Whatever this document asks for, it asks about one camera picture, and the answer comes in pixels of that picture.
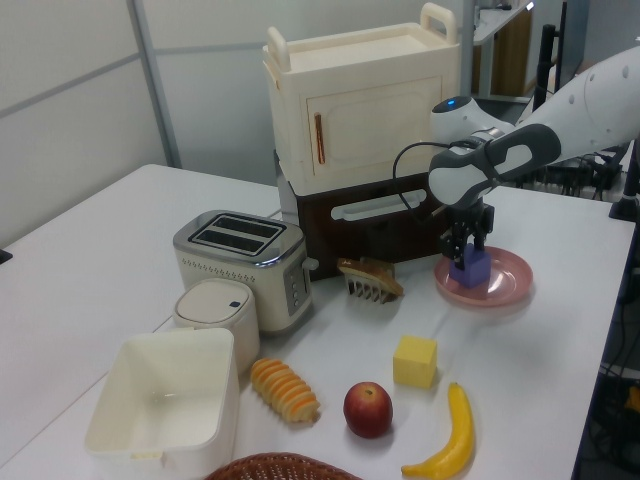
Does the black desk clamp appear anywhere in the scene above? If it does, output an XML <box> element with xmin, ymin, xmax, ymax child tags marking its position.
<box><xmin>608</xmin><ymin>134</ymin><xmax>640</xmax><ymax>224</ymax></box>

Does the orange white spiral toy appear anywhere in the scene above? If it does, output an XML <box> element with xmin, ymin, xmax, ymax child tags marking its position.
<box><xmin>249</xmin><ymin>357</ymin><xmax>321</xmax><ymax>425</ymax></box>

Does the black power strip with cables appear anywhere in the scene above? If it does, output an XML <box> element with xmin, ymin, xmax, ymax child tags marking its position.
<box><xmin>519</xmin><ymin>149</ymin><xmax>626</xmax><ymax>201</ymax></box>

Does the toast slice in rack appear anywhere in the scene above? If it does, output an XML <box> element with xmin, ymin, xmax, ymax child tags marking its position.
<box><xmin>335</xmin><ymin>256</ymin><xmax>405</xmax><ymax>306</ymax></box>

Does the brown drawer box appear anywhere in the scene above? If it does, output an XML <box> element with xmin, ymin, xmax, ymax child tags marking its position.
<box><xmin>273</xmin><ymin>148</ymin><xmax>451</xmax><ymax>282</ymax></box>

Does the white square plastic bin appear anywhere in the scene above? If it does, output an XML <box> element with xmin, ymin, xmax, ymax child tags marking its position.
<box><xmin>84</xmin><ymin>327</ymin><xmax>240</xmax><ymax>469</ymax></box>

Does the cream silver toaster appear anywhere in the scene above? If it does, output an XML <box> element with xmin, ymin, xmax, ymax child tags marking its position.
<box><xmin>172</xmin><ymin>209</ymin><xmax>319</xmax><ymax>336</ymax></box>

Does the yellow toy banana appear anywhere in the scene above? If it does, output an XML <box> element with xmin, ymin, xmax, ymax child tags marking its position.
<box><xmin>400</xmin><ymin>382</ymin><xmax>475</xmax><ymax>479</ymax></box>

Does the purple foam cube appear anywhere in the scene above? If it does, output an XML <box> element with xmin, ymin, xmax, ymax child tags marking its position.
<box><xmin>448</xmin><ymin>244</ymin><xmax>491</xmax><ymax>289</ymax></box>

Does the red toy apple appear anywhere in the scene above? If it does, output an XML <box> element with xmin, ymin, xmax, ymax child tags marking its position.
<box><xmin>342</xmin><ymin>382</ymin><xmax>394</xmax><ymax>440</ymax></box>

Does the cream toy cabinet with handles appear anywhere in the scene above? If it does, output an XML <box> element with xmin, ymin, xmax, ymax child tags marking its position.
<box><xmin>262</xmin><ymin>2</ymin><xmax>462</xmax><ymax>191</ymax></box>

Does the wooden cabinet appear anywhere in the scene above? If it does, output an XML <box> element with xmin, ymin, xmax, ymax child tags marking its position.
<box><xmin>471</xmin><ymin>4</ymin><xmax>535</xmax><ymax>100</ymax></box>

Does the small white lidded trash can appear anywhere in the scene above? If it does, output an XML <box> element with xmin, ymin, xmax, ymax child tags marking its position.
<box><xmin>173</xmin><ymin>278</ymin><xmax>261</xmax><ymax>376</ymax></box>

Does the brown wicker basket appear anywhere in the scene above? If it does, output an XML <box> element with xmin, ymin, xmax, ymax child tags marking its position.
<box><xmin>204</xmin><ymin>452</ymin><xmax>361</xmax><ymax>480</ymax></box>

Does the grey partition post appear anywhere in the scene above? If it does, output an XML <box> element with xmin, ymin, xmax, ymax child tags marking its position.
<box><xmin>127</xmin><ymin>0</ymin><xmax>182</xmax><ymax>169</ymax></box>

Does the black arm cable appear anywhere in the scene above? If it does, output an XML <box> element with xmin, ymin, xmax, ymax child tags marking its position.
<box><xmin>392</xmin><ymin>141</ymin><xmax>481</xmax><ymax>225</ymax></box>

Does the pink plastic plate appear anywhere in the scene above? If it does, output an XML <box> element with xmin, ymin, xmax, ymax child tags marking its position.
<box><xmin>432</xmin><ymin>245</ymin><xmax>534</xmax><ymax>308</ymax></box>

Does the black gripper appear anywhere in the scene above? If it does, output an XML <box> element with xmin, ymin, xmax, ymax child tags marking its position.
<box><xmin>439</xmin><ymin>199</ymin><xmax>497</xmax><ymax>272</ymax></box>

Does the yellow foam cube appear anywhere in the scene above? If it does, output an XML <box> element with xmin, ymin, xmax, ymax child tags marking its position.
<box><xmin>392</xmin><ymin>334</ymin><xmax>439</xmax><ymax>390</ymax></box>

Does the black monitor stand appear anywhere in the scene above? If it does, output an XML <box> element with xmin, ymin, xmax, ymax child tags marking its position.
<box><xmin>530</xmin><ymin>22</ymin><xmax>560</xmax><ymax>117</ymax></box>

